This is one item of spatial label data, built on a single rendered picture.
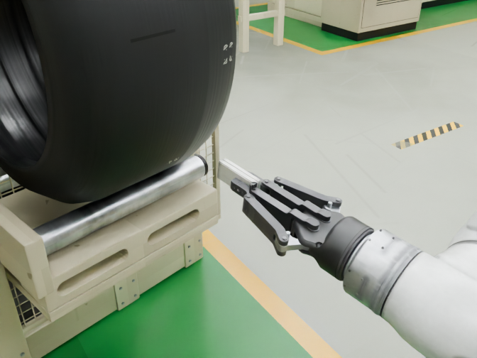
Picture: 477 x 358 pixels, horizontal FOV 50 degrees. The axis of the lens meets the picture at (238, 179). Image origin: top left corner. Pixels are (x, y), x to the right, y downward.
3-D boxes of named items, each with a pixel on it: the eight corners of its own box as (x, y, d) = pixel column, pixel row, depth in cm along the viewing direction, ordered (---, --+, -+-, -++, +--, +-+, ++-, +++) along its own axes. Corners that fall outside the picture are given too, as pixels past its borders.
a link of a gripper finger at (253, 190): (316, 245, 65) (309, 250, 64) (250, 203, 71) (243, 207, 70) (322, 221, 63) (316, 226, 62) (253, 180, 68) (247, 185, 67)
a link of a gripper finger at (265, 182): (326, 219, 63) (333, 214, 64) (260, 176, 69) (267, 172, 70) (320, 241, 65) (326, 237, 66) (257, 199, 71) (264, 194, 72)
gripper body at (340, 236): (386, 219, 62) (324, 182, 66) (348, 251, 56) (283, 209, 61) (370, 262, 66) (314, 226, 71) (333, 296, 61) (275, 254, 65)
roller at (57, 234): (16, 230, 75) (25, 256, 77) (30, 239, 72) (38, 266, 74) (192, 151, 97) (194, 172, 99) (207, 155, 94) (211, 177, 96)
